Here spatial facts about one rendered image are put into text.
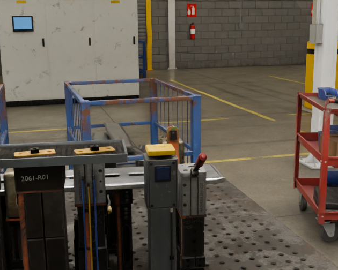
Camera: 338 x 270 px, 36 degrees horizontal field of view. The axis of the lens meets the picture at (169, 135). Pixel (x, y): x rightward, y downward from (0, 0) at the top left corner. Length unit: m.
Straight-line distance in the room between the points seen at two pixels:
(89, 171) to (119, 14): 8.26
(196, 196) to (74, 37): 8.13
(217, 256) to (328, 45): 3.73
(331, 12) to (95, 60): 5.23
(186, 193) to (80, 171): 0.27
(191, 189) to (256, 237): 0.58
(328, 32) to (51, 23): 5.43
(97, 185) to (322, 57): 4.10
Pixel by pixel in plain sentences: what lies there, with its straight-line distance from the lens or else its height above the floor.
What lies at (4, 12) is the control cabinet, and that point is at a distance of 9.30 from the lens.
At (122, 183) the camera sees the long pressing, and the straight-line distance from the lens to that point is 1.41.
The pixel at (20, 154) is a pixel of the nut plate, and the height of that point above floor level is 1.16.
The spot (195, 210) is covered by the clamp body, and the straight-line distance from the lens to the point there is 1.33.
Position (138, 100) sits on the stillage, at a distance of 3.34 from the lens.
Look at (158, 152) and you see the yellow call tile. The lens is 1.11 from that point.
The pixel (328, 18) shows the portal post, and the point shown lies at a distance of 5.18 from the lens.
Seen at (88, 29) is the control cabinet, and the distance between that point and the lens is 9.37.
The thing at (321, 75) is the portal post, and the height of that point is 0.90.
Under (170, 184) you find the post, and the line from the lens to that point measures 1.13.
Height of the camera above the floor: 1.43
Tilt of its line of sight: 12 degrees down
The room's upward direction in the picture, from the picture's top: 1 degrees counter-clockwise
